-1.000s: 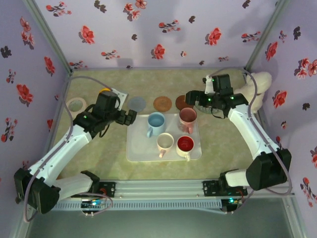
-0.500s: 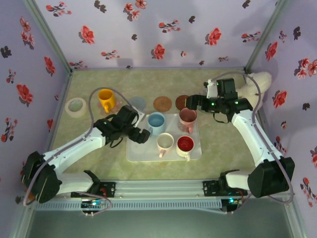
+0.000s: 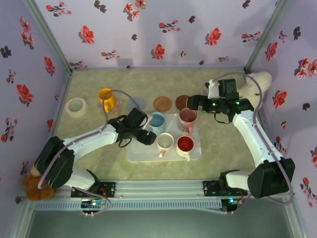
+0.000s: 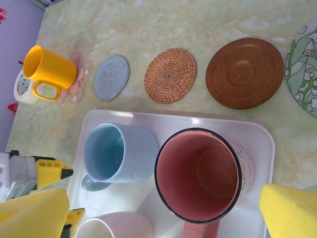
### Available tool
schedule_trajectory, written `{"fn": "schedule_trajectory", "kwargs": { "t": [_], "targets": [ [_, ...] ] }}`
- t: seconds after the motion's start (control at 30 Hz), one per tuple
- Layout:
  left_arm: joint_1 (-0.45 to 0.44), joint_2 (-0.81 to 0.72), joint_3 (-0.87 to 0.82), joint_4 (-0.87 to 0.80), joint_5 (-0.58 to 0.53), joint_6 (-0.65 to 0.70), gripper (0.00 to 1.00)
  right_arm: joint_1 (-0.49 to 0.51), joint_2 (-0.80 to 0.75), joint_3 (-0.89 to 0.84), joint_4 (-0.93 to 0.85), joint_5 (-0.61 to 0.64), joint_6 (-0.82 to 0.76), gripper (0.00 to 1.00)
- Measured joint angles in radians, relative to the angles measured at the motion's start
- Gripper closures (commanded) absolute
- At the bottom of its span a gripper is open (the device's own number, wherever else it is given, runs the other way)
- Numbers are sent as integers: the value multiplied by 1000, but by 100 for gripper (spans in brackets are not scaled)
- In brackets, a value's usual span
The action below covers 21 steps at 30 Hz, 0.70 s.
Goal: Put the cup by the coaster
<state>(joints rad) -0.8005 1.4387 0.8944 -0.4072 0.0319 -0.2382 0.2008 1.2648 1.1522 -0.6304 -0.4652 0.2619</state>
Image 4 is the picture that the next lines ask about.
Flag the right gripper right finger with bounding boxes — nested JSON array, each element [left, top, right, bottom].
[[258, 183, 317, 238]]

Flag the blue-grey round coaster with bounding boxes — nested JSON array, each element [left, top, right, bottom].
[[93, 54, 130, 101]]

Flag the tall pink floral mug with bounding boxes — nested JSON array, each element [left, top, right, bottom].
[[155, 128, 255, 238]]

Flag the woven rattan coaster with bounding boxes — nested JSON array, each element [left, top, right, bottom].
[[144, 48, 198, 104]]

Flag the grey aluminium frame post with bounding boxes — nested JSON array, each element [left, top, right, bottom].
[[28, 0, 60, 11]]

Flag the dark brown wooden coaster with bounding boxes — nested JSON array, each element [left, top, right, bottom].
[[205, 37, 285, 109]]

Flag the pink flower-shaped coaster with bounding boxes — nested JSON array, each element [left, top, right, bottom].
[[54, 51, 94, 107]]

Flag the yellow mug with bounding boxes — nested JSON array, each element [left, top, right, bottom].
[[22, 45, 78, 101]]

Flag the white rectangular tray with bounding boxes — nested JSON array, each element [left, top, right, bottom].
[[66, 109, 276, 238]]

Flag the white pink mug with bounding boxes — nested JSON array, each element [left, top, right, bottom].
[[74, 211, 154, 238]]

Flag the beige tape roll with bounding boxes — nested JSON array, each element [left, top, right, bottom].
[[13, 68, 43, 104]]

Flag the green floral round coaster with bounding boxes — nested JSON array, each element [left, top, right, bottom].
[[284, 23, 317, 116]]

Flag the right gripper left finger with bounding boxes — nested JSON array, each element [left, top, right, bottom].
[[0, 187, 71, 238]]

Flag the light blue mug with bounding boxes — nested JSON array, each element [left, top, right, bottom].
[[81, 122, 159, 192]]

